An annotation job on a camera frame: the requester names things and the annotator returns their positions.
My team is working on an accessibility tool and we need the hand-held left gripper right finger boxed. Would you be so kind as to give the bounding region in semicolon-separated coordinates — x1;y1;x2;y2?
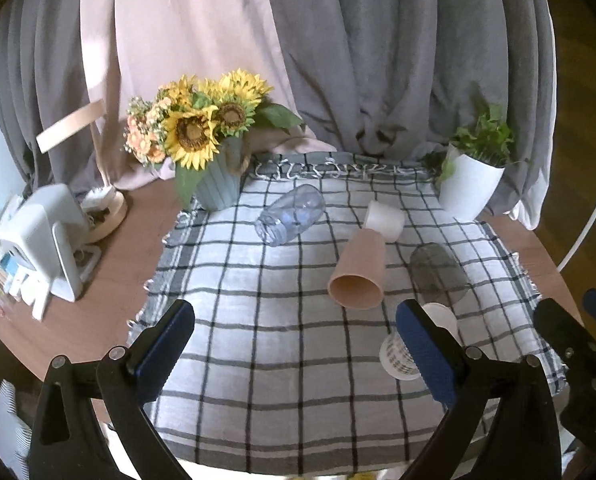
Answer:
395;299;564;480

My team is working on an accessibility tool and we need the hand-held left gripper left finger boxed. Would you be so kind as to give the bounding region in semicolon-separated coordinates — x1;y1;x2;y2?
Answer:
28;300;196;480

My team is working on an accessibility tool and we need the white ribbed cup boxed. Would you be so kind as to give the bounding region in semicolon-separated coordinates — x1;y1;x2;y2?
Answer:
379;302;460;382

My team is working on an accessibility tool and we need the dark grey translucent cup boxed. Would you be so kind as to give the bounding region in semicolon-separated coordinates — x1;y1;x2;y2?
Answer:
409;242;470;308

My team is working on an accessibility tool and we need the plain white cup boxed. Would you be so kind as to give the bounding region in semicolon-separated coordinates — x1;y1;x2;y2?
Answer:
363;200;406;242

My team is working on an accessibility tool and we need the white curved tube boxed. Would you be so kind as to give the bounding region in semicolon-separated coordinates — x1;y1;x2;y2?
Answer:
558;142;596;272

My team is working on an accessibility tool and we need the checked grey white cloth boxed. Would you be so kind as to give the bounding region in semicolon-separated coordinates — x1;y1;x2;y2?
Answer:
128;152;566;476

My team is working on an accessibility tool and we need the white plant pot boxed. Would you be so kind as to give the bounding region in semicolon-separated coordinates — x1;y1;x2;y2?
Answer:
438;142;506;222

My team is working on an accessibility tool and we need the white desktop appliance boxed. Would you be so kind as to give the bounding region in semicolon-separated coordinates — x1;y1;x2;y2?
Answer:
0;184;102;321

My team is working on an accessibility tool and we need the teal ribbed vase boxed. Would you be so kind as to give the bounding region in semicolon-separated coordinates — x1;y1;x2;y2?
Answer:
175;137;252;211

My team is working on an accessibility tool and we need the green leafy plant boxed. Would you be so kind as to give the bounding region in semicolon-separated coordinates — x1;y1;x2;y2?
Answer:
420;102;529;183

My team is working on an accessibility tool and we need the sunflower bouquet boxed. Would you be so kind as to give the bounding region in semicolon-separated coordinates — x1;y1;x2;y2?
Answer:
124;69;306;206

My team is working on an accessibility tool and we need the grey curtain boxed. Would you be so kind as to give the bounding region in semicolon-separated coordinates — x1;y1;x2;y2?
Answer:
0;0;106;193
263;0;559;231

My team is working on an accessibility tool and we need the pink curtain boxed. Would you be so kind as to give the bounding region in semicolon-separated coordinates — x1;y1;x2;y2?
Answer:
80;0;339;192

